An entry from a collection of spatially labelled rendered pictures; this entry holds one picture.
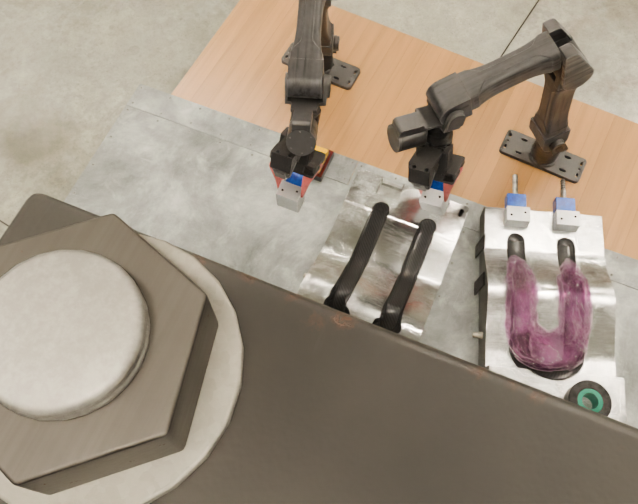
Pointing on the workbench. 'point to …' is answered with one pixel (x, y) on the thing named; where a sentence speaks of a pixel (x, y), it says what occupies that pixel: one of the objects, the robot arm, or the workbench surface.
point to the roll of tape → (601, 401)
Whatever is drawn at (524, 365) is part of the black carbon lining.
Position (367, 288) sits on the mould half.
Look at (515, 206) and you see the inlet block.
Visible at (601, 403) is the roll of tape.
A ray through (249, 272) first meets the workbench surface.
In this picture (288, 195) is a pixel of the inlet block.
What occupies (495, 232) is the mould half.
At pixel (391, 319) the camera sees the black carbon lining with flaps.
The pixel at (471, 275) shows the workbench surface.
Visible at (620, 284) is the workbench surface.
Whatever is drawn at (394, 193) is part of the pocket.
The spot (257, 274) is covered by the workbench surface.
